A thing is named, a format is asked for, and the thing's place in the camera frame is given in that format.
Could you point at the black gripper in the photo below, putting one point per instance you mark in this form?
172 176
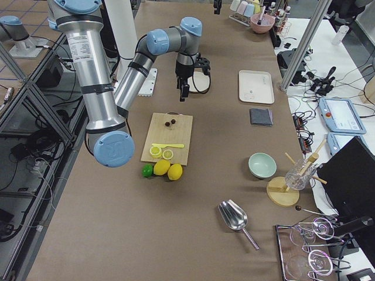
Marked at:
181 72

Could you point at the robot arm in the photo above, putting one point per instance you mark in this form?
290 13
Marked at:
107 107
25 47

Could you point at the cream rabbit tray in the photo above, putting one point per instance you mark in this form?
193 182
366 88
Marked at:
255 87

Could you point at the white cup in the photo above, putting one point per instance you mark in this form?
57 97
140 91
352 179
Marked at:
234 5

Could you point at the white cup rack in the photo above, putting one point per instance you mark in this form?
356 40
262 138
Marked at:
240 19

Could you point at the pink cup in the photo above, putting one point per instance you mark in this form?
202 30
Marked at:
242 7

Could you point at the blue cup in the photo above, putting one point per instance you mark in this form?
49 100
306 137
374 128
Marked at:
249 10

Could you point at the metal black-tipped muddler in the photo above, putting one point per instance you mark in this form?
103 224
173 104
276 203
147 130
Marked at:
261 15

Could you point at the yellow cup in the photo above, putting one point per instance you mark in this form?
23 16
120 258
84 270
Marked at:
257 6

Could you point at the pink bowl with ice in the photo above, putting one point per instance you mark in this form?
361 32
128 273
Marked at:
266 24

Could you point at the wooden cutting board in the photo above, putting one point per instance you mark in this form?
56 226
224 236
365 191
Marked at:
178 133

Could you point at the grey folded cloth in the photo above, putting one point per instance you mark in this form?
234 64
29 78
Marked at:
261 116

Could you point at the yellow plastic knife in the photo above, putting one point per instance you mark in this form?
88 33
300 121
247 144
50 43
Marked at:
168 145

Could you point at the lemon half slice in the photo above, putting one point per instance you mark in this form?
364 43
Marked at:
167 154
155 152

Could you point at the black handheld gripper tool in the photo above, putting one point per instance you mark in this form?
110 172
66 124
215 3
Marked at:
322 86

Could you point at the yellow lemon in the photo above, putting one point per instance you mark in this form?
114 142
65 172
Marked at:
161 167
175 172

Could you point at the mint green bowl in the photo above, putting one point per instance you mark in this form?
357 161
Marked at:
262 165

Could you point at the green lime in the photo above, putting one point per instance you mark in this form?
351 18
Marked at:
147 170

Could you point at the white bottle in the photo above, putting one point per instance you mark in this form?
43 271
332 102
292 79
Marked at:
341 33

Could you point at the teach pendant tablet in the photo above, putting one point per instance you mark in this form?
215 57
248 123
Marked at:
336 140
341 116

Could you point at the clear glass cup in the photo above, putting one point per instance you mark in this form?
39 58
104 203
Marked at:
299 175

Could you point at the wooden cup tree stand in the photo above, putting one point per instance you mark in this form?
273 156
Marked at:
284 191

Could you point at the metal scoop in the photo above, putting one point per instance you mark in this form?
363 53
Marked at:
236 219

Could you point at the black monitor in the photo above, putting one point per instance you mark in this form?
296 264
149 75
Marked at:
350 180

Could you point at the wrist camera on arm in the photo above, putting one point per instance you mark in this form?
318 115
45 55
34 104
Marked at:
203 63

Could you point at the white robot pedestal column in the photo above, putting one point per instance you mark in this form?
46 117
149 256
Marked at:
118 36

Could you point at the aluminium frame post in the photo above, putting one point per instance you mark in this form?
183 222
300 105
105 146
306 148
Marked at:
307 37

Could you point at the black wire glass rack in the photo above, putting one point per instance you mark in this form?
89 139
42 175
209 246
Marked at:
303 250

